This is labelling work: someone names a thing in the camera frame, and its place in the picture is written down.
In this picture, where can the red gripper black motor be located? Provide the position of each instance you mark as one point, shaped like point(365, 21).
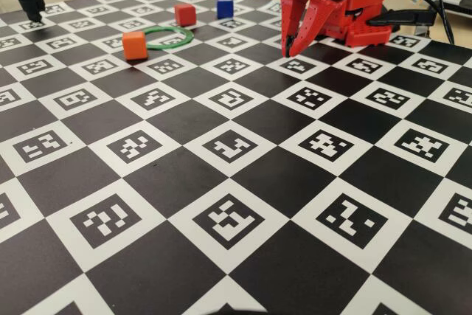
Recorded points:
point(295, 1)

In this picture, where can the blue cube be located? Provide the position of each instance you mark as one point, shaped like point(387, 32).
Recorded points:
point(225, 9)

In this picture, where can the red cube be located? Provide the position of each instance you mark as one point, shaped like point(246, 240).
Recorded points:
point(184, 15)

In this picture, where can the orange cube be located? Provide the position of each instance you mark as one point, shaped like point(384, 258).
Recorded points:
point(134, 47)

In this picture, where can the black table clamp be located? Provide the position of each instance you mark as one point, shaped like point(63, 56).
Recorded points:
point(405, 17)

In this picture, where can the black white marker mat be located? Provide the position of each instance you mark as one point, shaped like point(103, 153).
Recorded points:
point(236, 182)

